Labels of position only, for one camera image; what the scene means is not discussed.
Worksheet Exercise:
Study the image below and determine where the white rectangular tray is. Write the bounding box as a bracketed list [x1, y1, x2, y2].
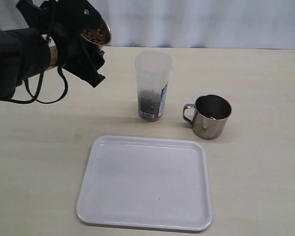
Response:
[76, 135, 213, 232]

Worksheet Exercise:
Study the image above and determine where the steel mug with kibble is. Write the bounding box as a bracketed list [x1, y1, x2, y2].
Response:
[182, 94, 232, 140]
[79, 7, 112, 46]

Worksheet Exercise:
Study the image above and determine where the white backdrop curtain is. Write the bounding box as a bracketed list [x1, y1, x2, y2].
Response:
[0, 0, 295, 50]

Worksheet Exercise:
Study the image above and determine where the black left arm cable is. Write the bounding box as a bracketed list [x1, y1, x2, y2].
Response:
[8, 0, 69, 104]

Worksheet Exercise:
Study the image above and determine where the clear plastic tall container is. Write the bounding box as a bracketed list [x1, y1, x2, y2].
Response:
[134, 50, 173, 121]

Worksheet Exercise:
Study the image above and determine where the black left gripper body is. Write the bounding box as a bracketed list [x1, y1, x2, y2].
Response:
[16, 0, 89, 71]

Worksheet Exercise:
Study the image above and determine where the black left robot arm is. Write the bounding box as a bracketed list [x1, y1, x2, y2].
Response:
[0, 0, 111, 102]

